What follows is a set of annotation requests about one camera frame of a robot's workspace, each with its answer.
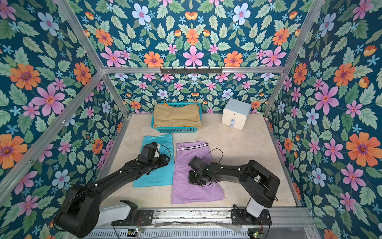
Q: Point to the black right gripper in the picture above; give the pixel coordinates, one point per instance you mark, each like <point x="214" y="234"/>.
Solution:
<point x="194" y="178"/>

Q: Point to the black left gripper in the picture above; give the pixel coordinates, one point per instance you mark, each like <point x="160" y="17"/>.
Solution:
<point x="163" y="161"/>

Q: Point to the teal pants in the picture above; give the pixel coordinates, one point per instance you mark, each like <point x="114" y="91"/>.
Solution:
<point x="162" y="176"/>

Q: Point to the khaki pants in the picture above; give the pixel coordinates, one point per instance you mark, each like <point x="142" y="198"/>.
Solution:
<point x="187" y="115"/>

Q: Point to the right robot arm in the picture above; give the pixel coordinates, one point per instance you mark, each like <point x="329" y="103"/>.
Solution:
<point x="261" y="184"/>

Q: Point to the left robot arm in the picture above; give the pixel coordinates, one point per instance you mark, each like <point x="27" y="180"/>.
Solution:
<point x="80" y="211"/>

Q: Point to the green circuit board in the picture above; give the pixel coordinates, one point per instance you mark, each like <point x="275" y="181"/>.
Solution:
<point x="133" y="232"/>

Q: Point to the white blue drawer box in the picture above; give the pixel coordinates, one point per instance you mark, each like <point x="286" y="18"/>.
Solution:
<point x="235" y="114"/>

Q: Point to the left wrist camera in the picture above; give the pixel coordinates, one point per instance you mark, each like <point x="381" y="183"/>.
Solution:
<point x="149" y="153"/>

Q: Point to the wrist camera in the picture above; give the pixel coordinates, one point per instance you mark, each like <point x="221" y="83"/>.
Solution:
<point x="197" y="165"/>
<point x="149" y="153"/>

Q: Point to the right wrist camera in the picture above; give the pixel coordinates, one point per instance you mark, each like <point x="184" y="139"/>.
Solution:
<point x="197" y="165"/>

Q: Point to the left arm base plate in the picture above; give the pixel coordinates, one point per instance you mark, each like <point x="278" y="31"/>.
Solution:
<point x="136" y="218"/>

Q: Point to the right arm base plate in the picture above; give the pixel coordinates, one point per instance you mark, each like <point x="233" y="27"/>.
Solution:
<point x="243" y="218"/>

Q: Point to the black wall hook rail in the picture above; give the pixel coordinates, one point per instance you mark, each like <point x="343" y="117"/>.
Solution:
<point x="191" y="70"/>

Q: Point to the aluminium cage frame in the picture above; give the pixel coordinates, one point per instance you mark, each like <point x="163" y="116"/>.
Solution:
<point x="72" y="71"/>

